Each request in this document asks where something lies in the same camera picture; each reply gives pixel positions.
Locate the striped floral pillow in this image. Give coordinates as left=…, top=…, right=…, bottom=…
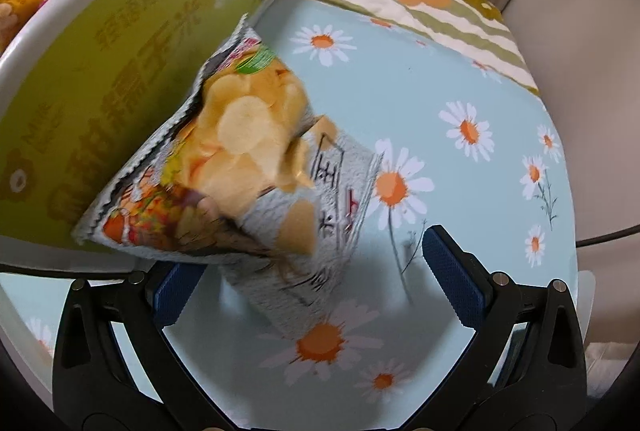
left=279, top=0, right=545, bottom=98

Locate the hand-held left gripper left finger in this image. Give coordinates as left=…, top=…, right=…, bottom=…
left=52, top=261, right=237, bottom=431

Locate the light blue daisy cloth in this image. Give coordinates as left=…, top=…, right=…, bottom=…
left=0, top=0, right=582, bottom=431

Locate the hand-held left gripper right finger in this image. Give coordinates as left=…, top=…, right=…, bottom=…
left=421, top=224, right=587, bottom=431

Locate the silver potato chip packet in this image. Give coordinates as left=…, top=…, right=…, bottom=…
left=71, top=12, right=387, bottom=343

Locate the orange chip packet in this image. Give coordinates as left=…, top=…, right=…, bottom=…
left=0, top=0, right=55, bottom=53

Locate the black cable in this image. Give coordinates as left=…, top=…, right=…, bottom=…
left=574, top=222, right=640, bottom=251

